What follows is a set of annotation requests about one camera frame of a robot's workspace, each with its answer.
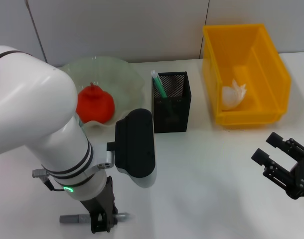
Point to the pale green glass fruit plate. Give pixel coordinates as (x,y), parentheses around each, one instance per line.
(124,82)

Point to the red-orange toy orange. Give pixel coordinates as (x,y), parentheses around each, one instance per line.
(97,104)

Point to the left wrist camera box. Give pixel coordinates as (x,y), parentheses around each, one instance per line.
(137,142)

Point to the mint green pen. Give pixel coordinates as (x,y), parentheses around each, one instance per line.
(159,84)

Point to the grey glitter pen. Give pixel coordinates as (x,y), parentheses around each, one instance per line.
(72,219)

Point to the white paper ball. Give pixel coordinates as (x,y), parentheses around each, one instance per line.
(231,97)

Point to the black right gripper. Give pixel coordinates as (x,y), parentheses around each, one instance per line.
(302,176)

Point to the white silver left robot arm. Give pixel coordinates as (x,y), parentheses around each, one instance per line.
(30,112)

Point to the black mesh pen holder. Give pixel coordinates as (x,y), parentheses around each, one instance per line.
(177,117)

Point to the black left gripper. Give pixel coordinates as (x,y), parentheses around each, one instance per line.
(99,196)

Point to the yellow plastic bin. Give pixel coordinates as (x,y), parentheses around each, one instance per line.
(244,57)

